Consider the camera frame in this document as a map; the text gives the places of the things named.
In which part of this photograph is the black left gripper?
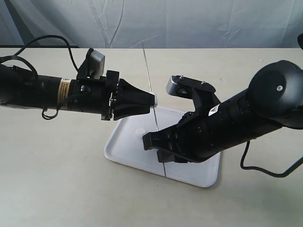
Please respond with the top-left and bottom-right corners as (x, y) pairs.
(70, 70), (155, 121)

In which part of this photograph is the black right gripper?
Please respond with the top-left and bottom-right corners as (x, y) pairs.
(143, 111), (227, 163)

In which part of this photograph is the white marshmallow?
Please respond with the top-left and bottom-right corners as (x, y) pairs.
(134, 128), (146, 137)
(153, 94), (158, 107)

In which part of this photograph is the thin metal skewer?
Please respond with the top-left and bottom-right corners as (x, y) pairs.
(141, 41), (167, 177)

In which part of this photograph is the white marshmallow top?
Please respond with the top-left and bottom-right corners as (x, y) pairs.
(134, 128), (146, 137)

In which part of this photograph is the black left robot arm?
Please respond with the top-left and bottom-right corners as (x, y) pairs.
(0, 65), (155, 121)

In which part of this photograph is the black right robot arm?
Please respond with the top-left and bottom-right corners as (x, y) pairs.
(143, 60), (303, 163)

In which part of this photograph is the white plastic tray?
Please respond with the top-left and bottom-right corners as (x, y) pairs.
(104, 106), (220, 188)

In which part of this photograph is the white backdrop cloth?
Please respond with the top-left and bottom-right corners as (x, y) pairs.
(0, 0), (303, 49)

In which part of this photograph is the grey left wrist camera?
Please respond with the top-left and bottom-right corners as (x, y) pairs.
(76, 48), (105, 80)

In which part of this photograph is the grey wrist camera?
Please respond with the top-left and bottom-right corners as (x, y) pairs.
(166, 75), (221, 111)
(76, 48), (105, 80)

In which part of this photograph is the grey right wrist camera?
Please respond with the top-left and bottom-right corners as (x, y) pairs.
(166, 75), (221, 111)

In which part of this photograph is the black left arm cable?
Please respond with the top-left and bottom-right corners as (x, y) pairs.
(0, 35), (80, 120)

